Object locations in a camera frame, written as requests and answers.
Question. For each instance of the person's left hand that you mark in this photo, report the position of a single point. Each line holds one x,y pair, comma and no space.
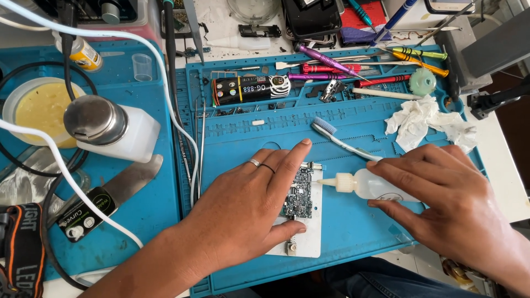
236,215

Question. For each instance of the person's right hand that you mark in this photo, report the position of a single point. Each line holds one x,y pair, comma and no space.
451,198

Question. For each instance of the white circuit board holder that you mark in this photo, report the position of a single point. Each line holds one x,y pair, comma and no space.
310,240

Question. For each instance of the white plastic squeeze bottle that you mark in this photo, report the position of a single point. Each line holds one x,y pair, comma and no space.
360,185

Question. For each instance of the dark green circuit board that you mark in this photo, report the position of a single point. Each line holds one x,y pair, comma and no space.
302,194

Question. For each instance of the large blue silicone repair mat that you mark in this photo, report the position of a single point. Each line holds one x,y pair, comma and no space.
232,140

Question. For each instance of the thin metal tweezers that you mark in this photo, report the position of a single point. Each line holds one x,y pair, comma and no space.
200,145

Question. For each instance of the crumpled white tissue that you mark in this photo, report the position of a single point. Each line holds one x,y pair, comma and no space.
414,118

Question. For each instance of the small white plastic piece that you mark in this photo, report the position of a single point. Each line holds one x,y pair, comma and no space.
257,122

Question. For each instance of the black clamp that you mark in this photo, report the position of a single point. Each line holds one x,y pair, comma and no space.
488,101

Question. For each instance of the metal scraper with black label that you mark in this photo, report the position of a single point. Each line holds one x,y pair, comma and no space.
124,182

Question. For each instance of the pale green plastic knob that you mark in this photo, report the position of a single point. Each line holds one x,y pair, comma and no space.
422,82

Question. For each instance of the toothbrush with blue bristles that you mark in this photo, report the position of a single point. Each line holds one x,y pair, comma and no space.
343,143

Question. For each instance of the white plastic stick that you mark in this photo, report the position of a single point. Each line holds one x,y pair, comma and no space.
385,94

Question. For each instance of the black cylindrical battery tool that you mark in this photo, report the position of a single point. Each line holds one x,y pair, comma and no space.
248,89

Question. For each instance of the white dispenser bottle steel top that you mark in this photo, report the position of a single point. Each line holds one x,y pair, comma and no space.
132,132

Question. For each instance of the orange screwdriver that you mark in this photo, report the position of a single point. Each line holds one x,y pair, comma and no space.
426,65

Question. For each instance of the red slim screwdriver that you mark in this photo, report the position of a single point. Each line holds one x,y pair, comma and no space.
381,80

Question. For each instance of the yellow-green screwdriver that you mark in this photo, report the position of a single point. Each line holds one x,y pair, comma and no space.
418,53

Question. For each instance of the grey metal machine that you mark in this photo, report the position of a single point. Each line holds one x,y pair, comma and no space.
497,53

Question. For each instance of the small metal phone part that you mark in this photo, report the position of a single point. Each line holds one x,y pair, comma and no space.
331,91

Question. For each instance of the short purple screwdriver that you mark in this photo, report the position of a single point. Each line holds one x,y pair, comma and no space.
310,76

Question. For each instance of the white flat spudger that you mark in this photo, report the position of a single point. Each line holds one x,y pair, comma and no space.
285,65

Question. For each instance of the plain blue work mat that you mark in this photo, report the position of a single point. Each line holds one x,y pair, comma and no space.
124,91

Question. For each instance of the red knurled screwdriver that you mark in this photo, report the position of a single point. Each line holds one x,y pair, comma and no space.
327,68

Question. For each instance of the small clear plastic cup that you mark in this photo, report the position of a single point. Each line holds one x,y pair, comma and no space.
143,68

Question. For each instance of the thin metal probe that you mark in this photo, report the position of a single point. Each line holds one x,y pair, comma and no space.
445,24

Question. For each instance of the long purple screwdriver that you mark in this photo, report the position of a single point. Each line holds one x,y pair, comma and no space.
323,59

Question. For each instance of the black probe with teal tip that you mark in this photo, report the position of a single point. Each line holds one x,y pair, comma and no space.
169,45

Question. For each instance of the purple cloth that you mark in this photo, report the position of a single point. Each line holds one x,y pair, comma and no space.
360,36

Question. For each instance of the broad metal tweezers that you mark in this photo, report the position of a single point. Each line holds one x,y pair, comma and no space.
194,29

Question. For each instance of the white-edged phone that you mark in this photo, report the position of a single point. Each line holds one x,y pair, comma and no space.
449,5

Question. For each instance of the red booklet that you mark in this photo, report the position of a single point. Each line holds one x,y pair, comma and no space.
352,20

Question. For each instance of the clear glass bowl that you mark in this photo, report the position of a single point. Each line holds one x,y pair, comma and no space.
252,10

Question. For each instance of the teal screwdriver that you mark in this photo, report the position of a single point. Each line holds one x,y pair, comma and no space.
361,12

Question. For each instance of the clear plastic bag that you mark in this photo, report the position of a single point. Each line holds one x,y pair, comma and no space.
20,186

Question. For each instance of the small yellow-labelled bottle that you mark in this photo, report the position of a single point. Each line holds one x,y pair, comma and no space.
85,56

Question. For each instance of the bowl of yellow paste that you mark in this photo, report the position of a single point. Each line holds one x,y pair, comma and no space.
37,107

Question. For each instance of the black box device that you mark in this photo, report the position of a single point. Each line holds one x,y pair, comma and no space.
87,10

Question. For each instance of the small black frame part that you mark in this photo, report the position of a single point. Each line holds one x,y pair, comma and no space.
259,30

